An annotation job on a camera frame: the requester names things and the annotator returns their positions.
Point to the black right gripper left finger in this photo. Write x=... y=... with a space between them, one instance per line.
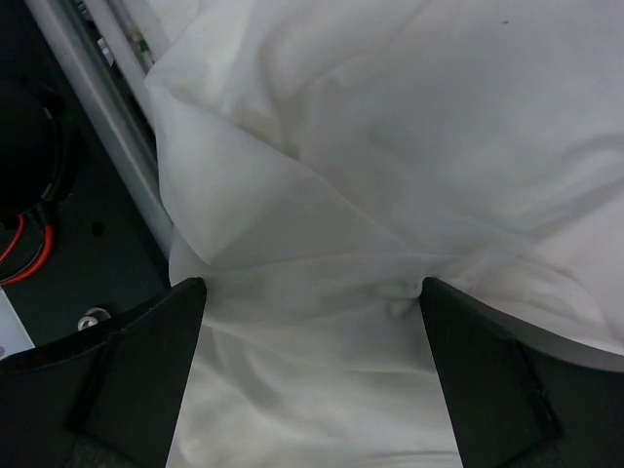
x=107 y=396

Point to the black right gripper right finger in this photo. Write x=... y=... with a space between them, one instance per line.
x=518 y=395

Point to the white camisole tank top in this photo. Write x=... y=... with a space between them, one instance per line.
x=320 y=159

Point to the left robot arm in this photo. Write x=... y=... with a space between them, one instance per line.
x=38 y=130

